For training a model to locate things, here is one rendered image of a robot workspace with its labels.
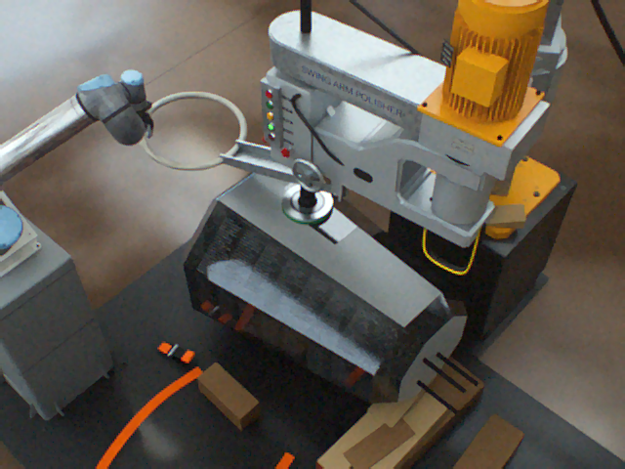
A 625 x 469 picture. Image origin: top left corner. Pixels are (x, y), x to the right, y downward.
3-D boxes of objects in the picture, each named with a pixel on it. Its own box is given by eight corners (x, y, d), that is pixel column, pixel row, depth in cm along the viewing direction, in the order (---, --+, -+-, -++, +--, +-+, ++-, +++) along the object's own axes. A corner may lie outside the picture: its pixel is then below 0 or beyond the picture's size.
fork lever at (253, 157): (370, 175, 297) (368, 165, 294) (342, 204, 288) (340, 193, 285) (245, 144, 338) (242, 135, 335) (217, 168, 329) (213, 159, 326)
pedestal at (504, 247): (445, 217, 425) (466, 116, 369) (549, 279, 396) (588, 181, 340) (372, 286, 395) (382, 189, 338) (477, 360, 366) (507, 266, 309)
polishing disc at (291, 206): (312, 229, 310) (312, 227, 309) (272, 207, 318) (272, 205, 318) (342, 198, 321) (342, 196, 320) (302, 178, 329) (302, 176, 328)
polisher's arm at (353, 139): (488, 235, 278) (516, 136, 240) (457, 275, 266) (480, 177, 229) (326, 154, 307) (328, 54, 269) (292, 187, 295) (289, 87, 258)
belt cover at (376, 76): (538, 144, 240) (551, 103, 227) (501, 191, 227) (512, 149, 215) (298, 39, 278) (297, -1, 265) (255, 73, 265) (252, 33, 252)
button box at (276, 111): (284, 145, 286) (282, 85, 264) (280, 149, 285) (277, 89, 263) (268, 136, 289) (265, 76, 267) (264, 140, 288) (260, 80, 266)
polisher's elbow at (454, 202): (439, 180, 271) (447, 139, 256) (492, 195, 265) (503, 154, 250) (422, 215, 260) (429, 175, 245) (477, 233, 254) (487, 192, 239)
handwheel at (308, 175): (337, 185, 287) (338, 156, 275) (321, 200, 282) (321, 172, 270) (306, 168, 293) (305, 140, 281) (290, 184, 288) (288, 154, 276)
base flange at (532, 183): (471, 133, 361) (473, 125, 357) (562, 182, 339) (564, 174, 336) (408, 188, 338) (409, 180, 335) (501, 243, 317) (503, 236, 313)
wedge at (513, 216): (520, 211, 323) (523, 203, 319) (523, 229, 317) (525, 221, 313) (474, 208, 324) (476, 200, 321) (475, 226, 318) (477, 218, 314)
